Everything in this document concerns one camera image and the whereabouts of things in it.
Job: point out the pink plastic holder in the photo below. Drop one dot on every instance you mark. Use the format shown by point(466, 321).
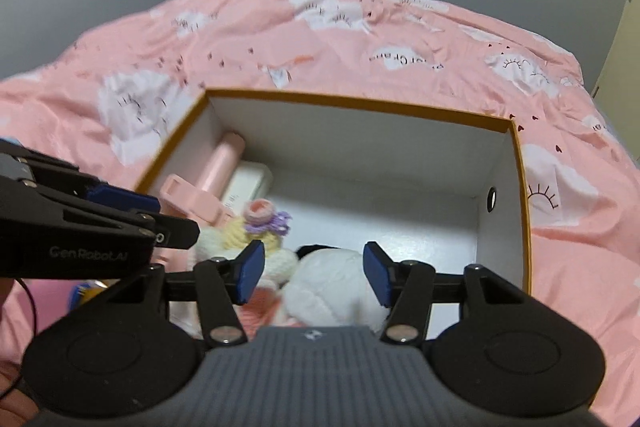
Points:
point(182, 199)

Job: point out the orange cardboard box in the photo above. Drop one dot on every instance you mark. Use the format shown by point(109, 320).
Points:
point(350, 142)

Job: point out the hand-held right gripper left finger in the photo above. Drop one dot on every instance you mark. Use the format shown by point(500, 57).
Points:
point(252, 269)

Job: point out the person's left forearm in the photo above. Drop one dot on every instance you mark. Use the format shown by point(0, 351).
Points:
point(12, 397)

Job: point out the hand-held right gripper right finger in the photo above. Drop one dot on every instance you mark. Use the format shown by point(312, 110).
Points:
point(376, 274)

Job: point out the blue and yellow duck plush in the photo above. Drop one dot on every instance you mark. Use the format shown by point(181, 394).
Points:
point(85, 294)

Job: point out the black and white plush toy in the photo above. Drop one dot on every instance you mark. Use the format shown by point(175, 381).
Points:
point(335, 282)

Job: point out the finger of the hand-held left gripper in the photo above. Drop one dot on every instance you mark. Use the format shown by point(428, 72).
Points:
point(172, 233)
point(122, 199)

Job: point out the white box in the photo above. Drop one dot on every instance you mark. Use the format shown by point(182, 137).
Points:
point(247, 187)

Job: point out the pink cloud-print blanket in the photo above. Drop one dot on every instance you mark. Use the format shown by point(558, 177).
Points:
point(350, 47)

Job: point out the pink tube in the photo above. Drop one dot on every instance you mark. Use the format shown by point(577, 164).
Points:
point(225, 162)

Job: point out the crocheted bunny doll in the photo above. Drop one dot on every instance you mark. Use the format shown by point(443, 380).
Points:
point(265, 237)

